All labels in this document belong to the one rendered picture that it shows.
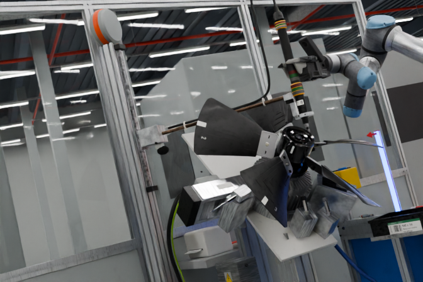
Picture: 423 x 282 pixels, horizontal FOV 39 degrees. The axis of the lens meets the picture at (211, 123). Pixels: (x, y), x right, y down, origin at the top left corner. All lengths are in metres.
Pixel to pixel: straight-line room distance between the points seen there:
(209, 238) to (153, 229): 0.24
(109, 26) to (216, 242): 0.99
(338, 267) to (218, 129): 1.31
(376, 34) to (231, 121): 0.84
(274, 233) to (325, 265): 1.02
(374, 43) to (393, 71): 3.58
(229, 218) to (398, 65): 4.49
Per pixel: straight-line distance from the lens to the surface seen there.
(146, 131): 2.42
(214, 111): 2.13
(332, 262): 3.15
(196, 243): 2.54
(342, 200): 2.23
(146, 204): 2.43
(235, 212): 2.00
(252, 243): 2.38
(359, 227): 2.62
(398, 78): 6.27
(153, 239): 2.43
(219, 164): 2.33
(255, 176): 1.89
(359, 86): 2.35
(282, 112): 2.29
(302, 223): 2.10
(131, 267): 2.56
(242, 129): 2.11
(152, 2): 2.88
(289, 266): 2.16
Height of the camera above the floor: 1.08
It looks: 7 degrees up
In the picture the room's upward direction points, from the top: 14 degrees counter-clockwise
